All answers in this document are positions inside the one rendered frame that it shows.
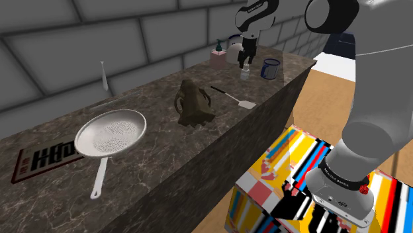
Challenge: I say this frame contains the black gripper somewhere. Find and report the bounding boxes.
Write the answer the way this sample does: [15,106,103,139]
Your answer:
[238,36,259,70]

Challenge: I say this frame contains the small clear bottle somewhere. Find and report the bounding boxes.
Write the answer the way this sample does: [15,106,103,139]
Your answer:
[240,63,251,82]

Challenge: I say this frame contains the white rounded jug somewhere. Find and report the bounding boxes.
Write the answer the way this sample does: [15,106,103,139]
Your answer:
[225,34,246,66]

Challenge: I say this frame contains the blue mug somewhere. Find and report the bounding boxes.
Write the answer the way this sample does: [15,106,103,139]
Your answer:
[260,58,281,81]

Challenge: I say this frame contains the pink soap dispenser, green pump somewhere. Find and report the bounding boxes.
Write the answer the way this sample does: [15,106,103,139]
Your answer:
[209,38,228,70]

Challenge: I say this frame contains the colourful patterned robot stand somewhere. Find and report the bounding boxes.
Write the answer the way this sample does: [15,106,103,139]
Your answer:
[224,124,413,233]

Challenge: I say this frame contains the white spatula with black handle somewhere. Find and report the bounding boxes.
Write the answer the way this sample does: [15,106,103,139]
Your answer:
[210,85,257,110]

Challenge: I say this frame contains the white strainer with handle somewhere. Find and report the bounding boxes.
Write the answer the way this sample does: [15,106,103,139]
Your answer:
[73,109,148,200]

